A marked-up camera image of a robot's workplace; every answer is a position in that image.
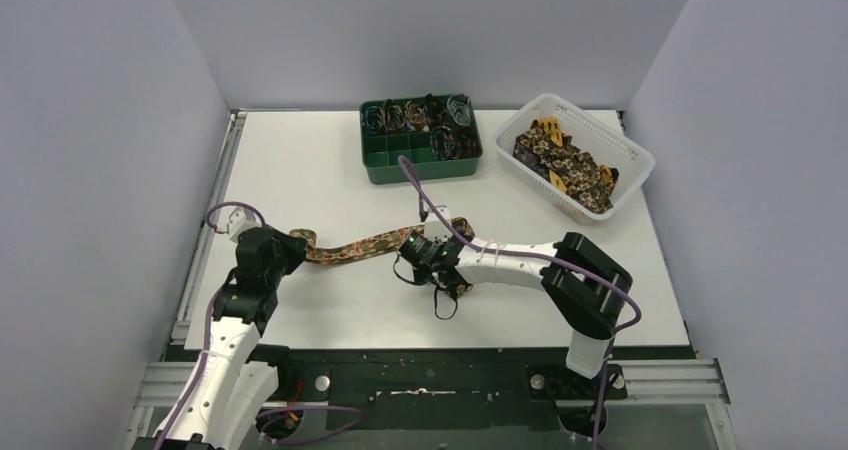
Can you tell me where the orange green patterned tie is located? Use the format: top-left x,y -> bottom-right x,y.
289,222 -> 473,300

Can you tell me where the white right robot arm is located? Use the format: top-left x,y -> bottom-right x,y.
398,231 -> 634,379

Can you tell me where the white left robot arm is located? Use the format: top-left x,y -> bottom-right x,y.
133,225 -> 309,449

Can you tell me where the pile of patterned ties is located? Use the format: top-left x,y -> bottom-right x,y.
512,117 -> 619,214

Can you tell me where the rolled blue red tie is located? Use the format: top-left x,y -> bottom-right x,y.
430,126 -> 459,161

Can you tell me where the rolled dark red tie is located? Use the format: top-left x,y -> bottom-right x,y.
455,126 -> 482,159

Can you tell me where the green divided organizer tray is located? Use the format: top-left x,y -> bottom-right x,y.
359,94 -> 483,185

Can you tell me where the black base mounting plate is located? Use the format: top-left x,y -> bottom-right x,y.
198,346 -> 664,435

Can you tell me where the rolled tan patterned tie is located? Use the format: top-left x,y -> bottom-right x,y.
404,100 -> 429,133

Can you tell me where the rolled dark patterned tie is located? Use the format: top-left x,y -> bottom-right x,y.
423,94 -> 451,129

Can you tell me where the rolled brown patterned tie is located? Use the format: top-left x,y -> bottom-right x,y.
381,99 -> 406,134

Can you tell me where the rolled blue striped tie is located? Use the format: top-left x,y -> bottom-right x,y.
360,105 -> 385,137

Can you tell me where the rolled light blue tie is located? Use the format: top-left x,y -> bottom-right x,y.
446,93 -> 473,127

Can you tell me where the white plastic mesh basket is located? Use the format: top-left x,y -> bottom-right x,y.
494,93 -> 656,225

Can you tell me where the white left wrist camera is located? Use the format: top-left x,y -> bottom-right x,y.
225,207 -> 261,243

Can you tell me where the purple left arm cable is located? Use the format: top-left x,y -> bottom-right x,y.
152,201 -> 268,450

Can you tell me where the aluminium frame rail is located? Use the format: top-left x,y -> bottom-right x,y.
122,110 -> 246,449

